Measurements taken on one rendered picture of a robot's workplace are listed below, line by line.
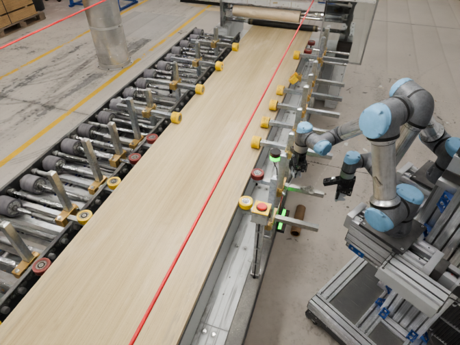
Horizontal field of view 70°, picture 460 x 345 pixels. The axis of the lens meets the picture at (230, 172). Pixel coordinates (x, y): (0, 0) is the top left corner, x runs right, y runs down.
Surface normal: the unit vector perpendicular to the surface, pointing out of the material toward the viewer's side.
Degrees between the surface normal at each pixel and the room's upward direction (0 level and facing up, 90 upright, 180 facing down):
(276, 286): 0
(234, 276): 0
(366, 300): 0
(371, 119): 83
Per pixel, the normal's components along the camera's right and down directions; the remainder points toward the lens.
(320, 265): 0.00, -0.74
